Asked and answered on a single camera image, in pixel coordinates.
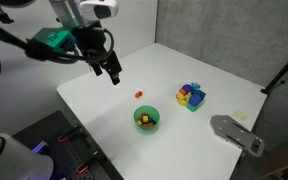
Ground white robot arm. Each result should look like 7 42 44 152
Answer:
0 0 122 180

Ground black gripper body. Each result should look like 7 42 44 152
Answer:
73 21 115 72

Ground black tripod stand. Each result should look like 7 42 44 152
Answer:
260 62 288 95

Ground yellow sticky note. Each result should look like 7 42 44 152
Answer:
233 111 247 121

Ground purple toy ball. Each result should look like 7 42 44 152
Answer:
182 84 194 94

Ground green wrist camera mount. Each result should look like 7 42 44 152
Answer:
33 28 76 53

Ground yellow toy block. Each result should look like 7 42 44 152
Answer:
176 93 191 106

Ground orange block in bowl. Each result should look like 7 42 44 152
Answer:
142 123 154 127

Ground orange dice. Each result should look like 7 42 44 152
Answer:
135 91 143 98

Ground black pegboard base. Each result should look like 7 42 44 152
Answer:
14 111 124 180

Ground yellow block in bowl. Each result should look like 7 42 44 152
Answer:
143 116 149 123

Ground blue green toy box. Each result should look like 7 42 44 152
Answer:
186 90 206 112

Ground grey metal mounting plate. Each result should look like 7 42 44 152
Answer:
209 115 265 157

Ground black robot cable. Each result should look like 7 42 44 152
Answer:
43 28 116 64

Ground orange black clamp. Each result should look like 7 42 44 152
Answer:
76 151 101 174
57 124 81 144

